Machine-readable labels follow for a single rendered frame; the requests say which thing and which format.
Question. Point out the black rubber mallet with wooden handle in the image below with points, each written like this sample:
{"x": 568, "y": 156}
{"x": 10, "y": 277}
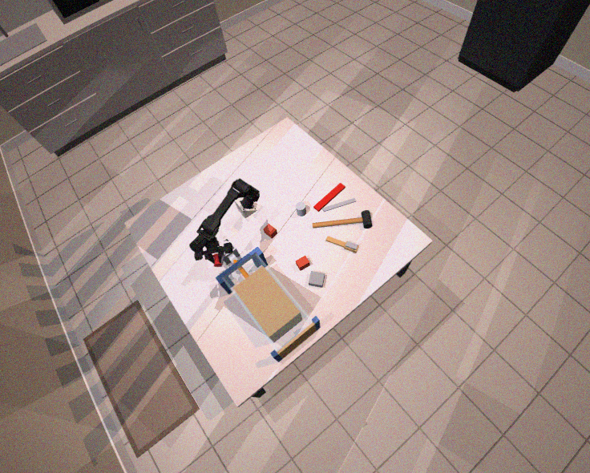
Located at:
{"x": 365, "y": 219}

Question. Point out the grey cylinder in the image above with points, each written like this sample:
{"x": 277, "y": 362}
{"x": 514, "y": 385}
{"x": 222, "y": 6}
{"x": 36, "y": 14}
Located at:
{"x": 301, "y": 209}

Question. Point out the red bar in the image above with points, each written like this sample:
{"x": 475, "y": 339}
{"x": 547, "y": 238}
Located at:
{"x": 324, "y": 201}

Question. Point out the orange-red cube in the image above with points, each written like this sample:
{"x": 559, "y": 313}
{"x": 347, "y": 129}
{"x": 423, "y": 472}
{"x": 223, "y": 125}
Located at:
{"x": 270, "y": 231}
{"x": 302, "y": 263}

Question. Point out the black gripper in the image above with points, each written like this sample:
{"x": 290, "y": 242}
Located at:
{"x": 213, "y": 248}

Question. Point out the grey flat bar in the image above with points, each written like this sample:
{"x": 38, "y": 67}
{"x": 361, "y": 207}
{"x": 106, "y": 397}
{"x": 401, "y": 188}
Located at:
{"x": 338, "y": 204}

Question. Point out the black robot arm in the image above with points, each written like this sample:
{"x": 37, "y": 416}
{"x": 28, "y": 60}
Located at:
{"x": 211, "y": 224}

